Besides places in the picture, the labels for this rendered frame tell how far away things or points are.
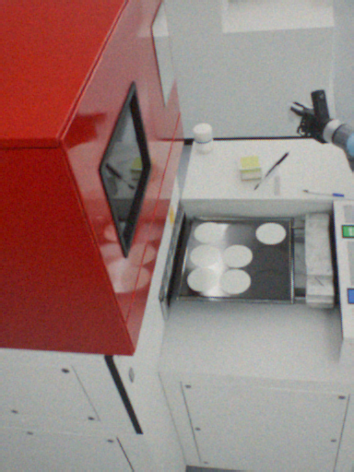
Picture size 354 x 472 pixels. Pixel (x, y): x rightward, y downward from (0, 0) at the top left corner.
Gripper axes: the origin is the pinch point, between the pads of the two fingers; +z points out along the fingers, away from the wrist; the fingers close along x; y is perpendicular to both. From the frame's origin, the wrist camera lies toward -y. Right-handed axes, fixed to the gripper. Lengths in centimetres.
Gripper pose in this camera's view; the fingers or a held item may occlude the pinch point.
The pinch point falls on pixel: (291, 102)
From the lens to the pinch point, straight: 196.1
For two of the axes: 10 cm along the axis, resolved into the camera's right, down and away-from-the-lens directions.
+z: -5.0, -5.1, 7.0
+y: -1.0, 8.4, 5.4
